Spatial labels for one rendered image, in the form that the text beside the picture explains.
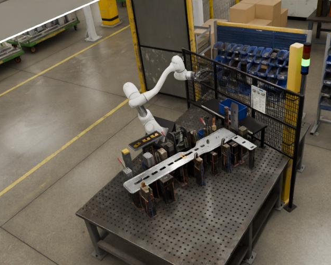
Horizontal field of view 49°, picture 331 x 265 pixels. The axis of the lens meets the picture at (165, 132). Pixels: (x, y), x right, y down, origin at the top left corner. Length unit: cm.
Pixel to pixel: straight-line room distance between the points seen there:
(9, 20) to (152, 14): 556
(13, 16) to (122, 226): 312
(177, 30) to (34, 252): 380
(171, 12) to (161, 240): 368
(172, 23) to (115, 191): 305
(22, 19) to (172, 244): 294
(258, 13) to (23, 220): 604
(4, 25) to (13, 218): 470
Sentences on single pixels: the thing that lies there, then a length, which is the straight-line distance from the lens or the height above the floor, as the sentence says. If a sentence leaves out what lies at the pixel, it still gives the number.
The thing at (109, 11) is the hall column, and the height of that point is 45.
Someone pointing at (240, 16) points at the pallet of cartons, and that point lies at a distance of 809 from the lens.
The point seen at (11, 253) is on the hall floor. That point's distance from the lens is 494.
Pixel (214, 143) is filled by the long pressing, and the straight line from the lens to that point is 403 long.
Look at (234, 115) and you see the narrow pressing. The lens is 416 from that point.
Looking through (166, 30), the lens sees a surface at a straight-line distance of 618.
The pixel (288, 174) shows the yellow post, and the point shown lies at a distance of 454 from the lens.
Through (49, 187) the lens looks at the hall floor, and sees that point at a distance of 556.
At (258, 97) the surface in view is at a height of 133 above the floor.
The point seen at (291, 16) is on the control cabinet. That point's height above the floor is 11.
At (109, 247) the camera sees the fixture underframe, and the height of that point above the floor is 23.
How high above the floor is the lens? 342
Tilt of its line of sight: 35 degrees down
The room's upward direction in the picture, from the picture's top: 8 degrees counter-clockwise
